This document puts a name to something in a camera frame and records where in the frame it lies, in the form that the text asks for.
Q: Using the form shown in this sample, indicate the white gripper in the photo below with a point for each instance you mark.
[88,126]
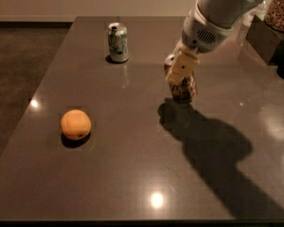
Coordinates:
[201,35]

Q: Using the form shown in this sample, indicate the orange LaCroix can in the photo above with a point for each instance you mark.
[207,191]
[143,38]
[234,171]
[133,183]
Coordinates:
[185,91]

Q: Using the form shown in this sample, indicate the clear plastic bottle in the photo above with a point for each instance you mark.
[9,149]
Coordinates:
[259,11]

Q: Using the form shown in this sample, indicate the green white soda can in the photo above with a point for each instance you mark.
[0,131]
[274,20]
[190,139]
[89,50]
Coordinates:
[117,41]

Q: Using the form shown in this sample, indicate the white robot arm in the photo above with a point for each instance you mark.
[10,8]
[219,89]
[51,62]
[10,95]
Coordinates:
[240,7]

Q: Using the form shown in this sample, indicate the orange fruit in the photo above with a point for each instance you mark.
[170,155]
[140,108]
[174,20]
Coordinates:
[75,125]

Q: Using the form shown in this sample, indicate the glass jar of nuts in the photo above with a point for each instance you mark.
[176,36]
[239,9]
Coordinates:
[274,16]

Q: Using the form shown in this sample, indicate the dark cardboard box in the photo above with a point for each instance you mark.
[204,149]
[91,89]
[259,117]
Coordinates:
[263,40]

